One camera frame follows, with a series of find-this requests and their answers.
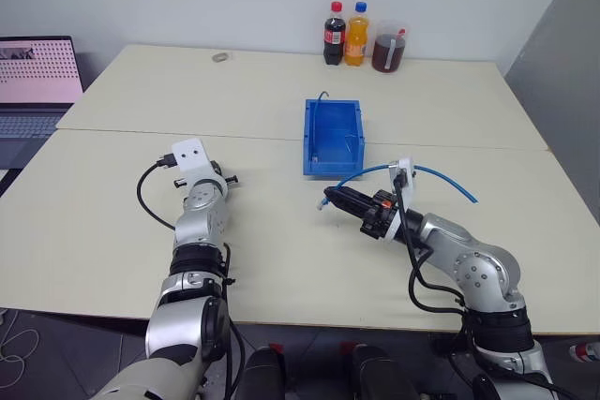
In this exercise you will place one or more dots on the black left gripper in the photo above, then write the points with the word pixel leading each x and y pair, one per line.
pixel 215 168

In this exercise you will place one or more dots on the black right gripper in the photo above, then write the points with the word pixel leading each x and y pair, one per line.
pixel 377 219

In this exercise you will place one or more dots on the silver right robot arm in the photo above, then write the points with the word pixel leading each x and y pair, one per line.
pixel 483 269

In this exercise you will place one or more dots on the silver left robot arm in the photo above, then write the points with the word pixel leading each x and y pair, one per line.
pixel 197 222

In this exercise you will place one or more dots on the blue plastic bin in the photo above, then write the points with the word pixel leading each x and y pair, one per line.
pixel 333 137

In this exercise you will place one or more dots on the small grey tape roll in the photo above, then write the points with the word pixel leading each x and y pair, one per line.
pixel 219 57

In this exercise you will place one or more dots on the clear jug dark liquid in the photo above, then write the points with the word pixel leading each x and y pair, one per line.
pixel 388 51

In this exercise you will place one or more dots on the orange soda bottle blue cap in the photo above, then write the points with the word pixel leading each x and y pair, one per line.
pixel 356 39

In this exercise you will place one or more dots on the cola bottle red cap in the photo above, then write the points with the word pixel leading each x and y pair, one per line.
pixel 334 37

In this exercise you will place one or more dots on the dark rounded shape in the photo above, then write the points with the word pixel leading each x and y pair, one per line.
pixel 265 374
pixel 377 372

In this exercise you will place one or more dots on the open laptop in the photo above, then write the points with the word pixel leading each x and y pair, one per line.
pixel 35 77

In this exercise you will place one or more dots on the red and white can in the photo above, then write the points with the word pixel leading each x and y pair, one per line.
pixel 586 352

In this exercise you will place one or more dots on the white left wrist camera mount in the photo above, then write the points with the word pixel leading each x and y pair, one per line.
pixel 191 156

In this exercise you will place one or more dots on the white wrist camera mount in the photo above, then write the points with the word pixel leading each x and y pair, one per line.
pixel 404 175
pixel 191 156

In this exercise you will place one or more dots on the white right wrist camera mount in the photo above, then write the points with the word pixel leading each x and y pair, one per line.
pixel 404 175

